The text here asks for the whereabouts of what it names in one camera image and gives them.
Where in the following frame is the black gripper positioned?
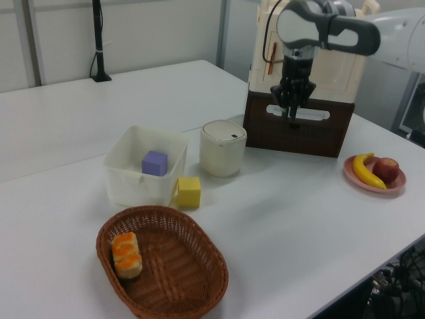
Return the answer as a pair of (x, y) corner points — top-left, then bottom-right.
(270, 49), (317, 130)

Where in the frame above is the wooden drawer with white handle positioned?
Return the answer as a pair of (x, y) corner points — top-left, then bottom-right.
(242, 90), (355, 159)

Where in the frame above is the dark brown wooden cabinet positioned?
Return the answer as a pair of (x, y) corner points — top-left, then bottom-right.
(337, 101), (357, 159)

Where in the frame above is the white lidded trash can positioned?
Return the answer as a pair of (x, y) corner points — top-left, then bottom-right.
(199, 120), (248, 177)

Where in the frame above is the yellow banana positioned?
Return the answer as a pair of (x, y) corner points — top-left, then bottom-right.
(352, 152), (388, 189)

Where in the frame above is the red apple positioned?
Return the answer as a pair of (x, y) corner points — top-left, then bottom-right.
(372, 157), (400, 183)

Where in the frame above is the yellow cube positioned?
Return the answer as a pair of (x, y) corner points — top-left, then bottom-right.
(175, 176), (202, 209)

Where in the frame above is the pink plate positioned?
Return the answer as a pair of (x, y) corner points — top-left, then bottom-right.
(343, 155), (407, 199)

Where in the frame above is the purple cube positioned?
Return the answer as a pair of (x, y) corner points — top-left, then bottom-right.
(141, 150), (169, 177)

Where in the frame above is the white plastic bin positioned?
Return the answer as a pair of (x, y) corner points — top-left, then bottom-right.
(102, 125), (189, 207)

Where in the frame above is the black pole stand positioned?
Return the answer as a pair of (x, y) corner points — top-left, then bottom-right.
(90, 0), (112, 83)

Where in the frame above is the brown wicker basket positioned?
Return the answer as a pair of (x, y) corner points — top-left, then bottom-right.
(96, 205), (229, 319)

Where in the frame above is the bread with orange topping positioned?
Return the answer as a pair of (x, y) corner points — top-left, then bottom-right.
(111, 231), (143, 279)

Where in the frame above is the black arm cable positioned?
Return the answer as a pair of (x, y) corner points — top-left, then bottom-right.
(261, 0), (286, 64)

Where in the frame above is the grey metal frame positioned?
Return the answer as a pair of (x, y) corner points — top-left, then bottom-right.
(390, 71), (425, 148)

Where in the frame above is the black cable bundle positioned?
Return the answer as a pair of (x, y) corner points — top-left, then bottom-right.
(365, 245), (425, 319)

